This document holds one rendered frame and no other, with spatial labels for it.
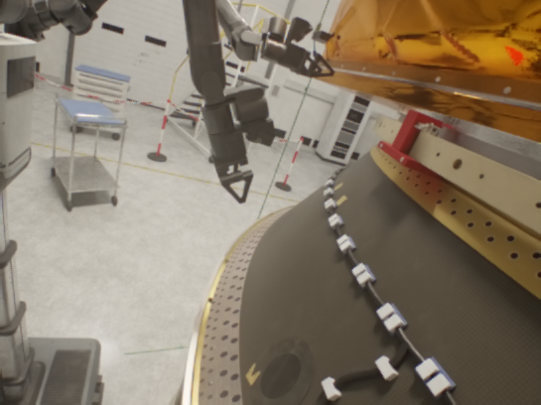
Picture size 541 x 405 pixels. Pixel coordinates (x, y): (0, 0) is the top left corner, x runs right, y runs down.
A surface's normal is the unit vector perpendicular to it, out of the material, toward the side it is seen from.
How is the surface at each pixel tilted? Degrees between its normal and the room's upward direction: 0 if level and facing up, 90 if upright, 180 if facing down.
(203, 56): 91
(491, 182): 90
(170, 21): 90
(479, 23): 89
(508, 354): 62
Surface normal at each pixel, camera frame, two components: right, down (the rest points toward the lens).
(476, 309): -0.67, -0.57
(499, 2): -0.91, -0.25
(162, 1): 0.18, 0.44
